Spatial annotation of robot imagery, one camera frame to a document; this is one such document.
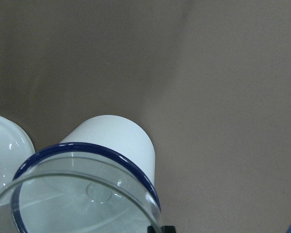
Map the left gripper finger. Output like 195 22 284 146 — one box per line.
147 225 176 233

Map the white enamel mug blue rim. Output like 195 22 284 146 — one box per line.
11 115 162 233

